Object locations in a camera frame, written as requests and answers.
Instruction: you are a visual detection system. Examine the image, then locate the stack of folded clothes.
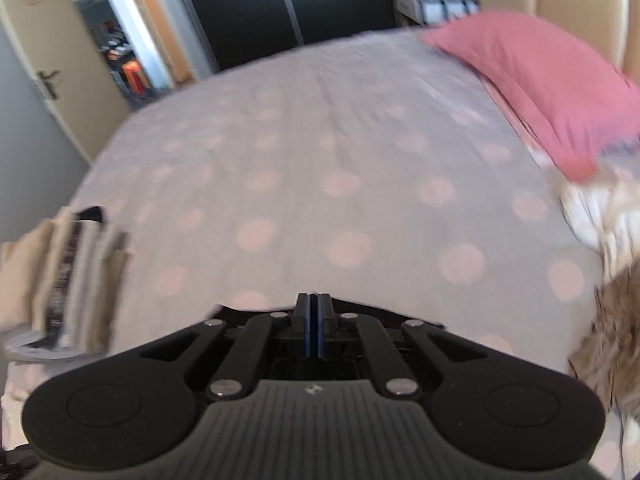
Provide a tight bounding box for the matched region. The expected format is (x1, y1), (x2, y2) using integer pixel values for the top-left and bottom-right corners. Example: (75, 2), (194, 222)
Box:
(1, 206), (129, 363)

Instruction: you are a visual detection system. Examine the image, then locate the grey pink dotted duvet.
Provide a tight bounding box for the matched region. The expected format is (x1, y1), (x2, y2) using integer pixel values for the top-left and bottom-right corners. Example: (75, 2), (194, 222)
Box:
(3, 30), (626, 479)

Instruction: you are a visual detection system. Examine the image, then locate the brown white fluffy blanket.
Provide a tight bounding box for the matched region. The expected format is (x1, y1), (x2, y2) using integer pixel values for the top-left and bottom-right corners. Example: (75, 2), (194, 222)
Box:
(544, 169), (639, 420)

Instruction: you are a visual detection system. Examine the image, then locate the black sliding wardrobe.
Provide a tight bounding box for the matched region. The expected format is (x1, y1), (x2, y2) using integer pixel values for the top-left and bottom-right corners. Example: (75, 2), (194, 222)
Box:
(189, 0), (396, 70)

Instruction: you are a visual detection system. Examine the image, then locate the pink pillow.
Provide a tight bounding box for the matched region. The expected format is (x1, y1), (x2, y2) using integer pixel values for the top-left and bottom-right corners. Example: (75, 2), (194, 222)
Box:
(421, 10), (639, 181)

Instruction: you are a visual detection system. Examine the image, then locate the beige door with handle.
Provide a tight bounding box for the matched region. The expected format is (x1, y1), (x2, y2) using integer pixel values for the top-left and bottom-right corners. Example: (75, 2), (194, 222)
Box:
(1, 0), (131, 164)

